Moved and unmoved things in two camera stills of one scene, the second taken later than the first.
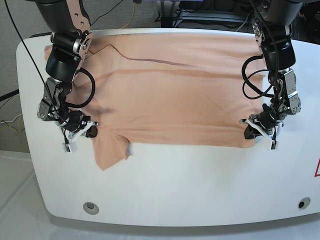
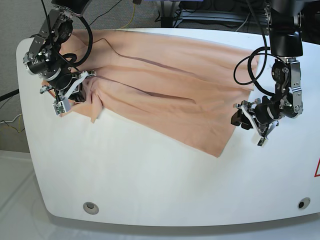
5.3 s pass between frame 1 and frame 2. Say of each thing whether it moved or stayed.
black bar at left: stayed
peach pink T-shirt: moved
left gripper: moved
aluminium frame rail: stayed
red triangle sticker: stayed
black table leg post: stayed
